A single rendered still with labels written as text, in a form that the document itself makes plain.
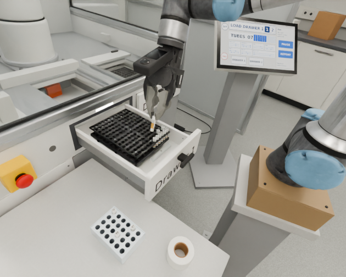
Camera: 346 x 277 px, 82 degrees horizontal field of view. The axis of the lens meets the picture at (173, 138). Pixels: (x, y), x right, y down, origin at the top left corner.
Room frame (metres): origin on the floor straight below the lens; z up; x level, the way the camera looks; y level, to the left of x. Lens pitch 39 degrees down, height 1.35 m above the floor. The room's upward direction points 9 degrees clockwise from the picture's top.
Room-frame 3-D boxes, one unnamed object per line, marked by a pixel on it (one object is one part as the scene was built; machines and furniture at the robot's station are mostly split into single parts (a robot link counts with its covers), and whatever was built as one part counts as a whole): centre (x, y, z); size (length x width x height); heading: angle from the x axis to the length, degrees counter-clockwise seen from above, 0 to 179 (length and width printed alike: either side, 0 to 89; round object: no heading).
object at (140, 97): (0.89, 0.11, 0.87); 0.29 x 0.02 x 0.11; 151
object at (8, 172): (0.32, 0.40, 0.88); 0.07 x 0.05 x 0.07; 151
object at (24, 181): (0.31, 0.38, 0.88); 0.04 x 0.03 x 0.04; 151
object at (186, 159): (0.45, -0.04, 0.91); 0.07 x 0.04 x 0.01; 151
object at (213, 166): (1.33, -0.41, 0.51); 0.50 x 0.45 x 1.02; 12
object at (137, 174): (0.57, 0.16, 0.86); 0.40 x 0.26 x 0.06; 61
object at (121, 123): (0.56, 0.15, 0.87); 0.22 x 0.18 x 0.06; 61
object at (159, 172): (0.46, -0.02, 0.87); 0.29 x 0.02 x 0.11; 151
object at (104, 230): (0.25, 0.11, 0.78); 0.12 x 0.08 x 0.04; 59
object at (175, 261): (0.22, -0.07, 0.78); 0.07 x 0.07 x 0.04
